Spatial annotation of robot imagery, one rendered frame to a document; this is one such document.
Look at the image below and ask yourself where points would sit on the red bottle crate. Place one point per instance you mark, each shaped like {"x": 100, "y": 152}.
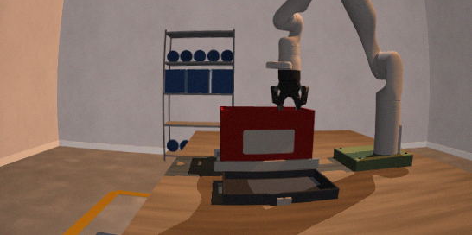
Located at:
{"x": 262, "y": 133}

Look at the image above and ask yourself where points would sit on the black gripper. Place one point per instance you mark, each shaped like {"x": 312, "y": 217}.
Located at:
{"x": 289, "y": 86}

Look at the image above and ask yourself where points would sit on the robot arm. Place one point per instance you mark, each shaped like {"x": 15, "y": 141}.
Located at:
{"x": 388, "y": 130}

